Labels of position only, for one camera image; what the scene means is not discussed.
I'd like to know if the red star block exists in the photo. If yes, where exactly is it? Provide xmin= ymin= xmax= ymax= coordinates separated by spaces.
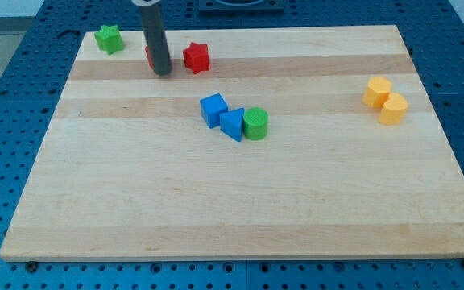
xmin=183 ymin=42 xmax=210 ymax=74

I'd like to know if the green star block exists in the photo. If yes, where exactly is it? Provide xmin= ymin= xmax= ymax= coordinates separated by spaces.
xmin=94 ymin=25 xmax=124 ymax=55

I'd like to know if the blue triangle block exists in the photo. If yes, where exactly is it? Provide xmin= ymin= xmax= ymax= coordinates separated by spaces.
xmin=219 ymin=108 xmax=245 ymax=142

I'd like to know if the green cylinder block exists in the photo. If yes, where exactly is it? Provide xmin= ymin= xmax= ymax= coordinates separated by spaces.
xmin=243 ymin=107 xmax=269 ymax=140

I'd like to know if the blue cube block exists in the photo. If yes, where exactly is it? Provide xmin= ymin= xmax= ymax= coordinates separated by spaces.
xmin=200 ymin=93 xmax=228 ymax=129

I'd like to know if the light wooden board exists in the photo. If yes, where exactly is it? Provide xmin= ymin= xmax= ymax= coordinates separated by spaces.
xmin=0 ymin=25 xmax=464 ymax=262

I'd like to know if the red block behind rod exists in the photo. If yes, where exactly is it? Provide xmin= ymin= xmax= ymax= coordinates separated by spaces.
xmin=144 ymin=46 xmax=154 ymax=70

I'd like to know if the grey cylindrical pointer rod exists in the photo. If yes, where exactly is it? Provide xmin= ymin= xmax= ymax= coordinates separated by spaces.
xmin=132 ymin=0 xmax=172 ymax=76

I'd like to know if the yellow hexagon block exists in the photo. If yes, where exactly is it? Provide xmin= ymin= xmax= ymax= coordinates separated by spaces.
xmin=362 ymin=77 xmax=392 ymax=108

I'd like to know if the yellow half-round block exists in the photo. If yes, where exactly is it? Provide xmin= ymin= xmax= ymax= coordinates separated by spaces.
xmin=379 ymin=92 xmax=408 ymax=126

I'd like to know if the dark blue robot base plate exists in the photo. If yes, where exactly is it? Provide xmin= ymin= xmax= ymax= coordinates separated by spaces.
xmin=197 ymin=0 xmax=286 ymax=14

